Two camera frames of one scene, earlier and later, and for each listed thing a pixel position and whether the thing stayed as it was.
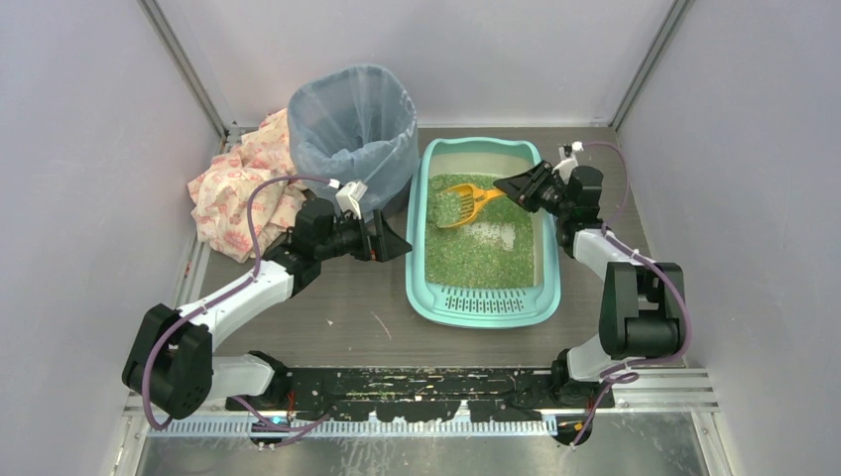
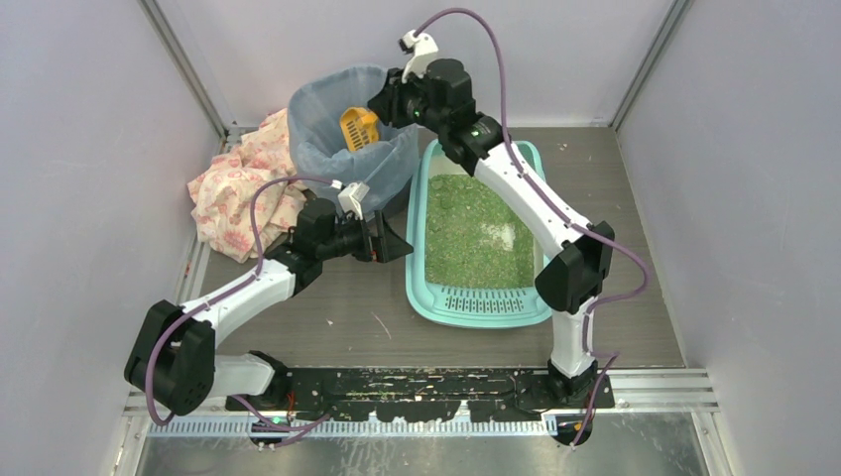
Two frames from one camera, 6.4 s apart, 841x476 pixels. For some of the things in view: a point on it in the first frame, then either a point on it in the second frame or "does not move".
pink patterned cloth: [219, 193] does not move
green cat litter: [496, 249] does not move
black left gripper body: [374, 236] does not move
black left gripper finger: [389, 245] does not move
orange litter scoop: [457, 205] -> [360, 127]
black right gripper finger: [530, 187] -> [391, 103]
